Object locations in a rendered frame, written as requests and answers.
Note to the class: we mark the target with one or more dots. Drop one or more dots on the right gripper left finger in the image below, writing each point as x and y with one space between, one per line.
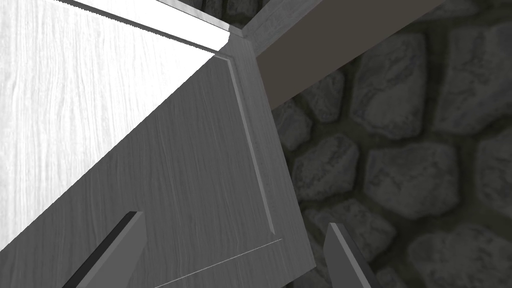
116 256

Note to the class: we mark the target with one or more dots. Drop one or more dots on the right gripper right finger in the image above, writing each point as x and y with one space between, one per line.
344 266

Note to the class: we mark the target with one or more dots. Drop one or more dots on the grey wooden cabinet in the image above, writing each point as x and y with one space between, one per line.
72 100

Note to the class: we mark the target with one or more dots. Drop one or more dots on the grey wooden cabinet door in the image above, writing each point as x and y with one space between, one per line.
200 180

